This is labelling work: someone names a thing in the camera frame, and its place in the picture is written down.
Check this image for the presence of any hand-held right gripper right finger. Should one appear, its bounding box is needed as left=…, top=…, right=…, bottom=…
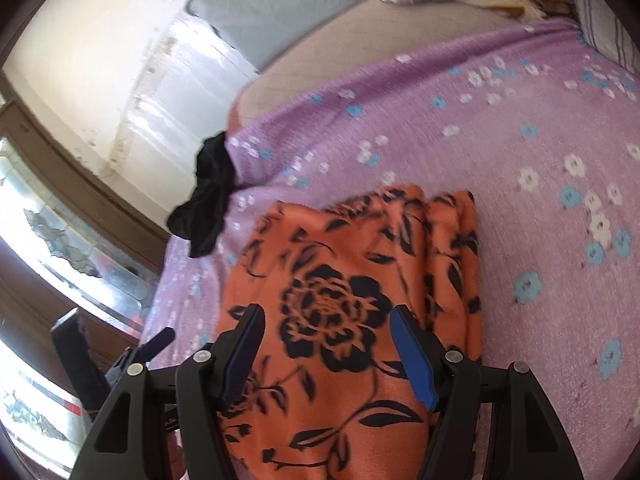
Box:
left=389, top=305, right=586, bottom=480

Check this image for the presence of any orange floral garment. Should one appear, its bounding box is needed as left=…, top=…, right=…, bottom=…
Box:
left=212, top=185, right=485, bottom=480

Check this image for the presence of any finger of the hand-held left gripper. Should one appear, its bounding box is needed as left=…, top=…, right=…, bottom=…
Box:
left=107, top=326, right=177, bottom=386

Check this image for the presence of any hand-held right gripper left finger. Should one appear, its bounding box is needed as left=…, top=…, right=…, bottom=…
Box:
left=70, top=303, right=267, bottom=480

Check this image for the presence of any pink quilted mattress pad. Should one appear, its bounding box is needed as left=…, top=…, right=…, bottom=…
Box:
left=227, top=0, right=556, bottom=136

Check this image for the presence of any black garment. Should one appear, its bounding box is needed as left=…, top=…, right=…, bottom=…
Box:
left=166, top=131, right=238, bottom=259

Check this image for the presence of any wooden stained glass door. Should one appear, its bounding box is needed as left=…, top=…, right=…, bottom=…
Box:
left=0, top=72, right=173, bottom=476

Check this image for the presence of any purple floral bedsheet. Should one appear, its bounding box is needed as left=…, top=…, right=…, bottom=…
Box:
left=142, top=16, right=640, bottom=480

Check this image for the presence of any grey pillow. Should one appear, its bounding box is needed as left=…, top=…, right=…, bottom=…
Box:
left=186, top=0, right=401, bottom=72

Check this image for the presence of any striped pillow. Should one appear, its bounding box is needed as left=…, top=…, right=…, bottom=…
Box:
left=567, top=0, right=640, bottom=68

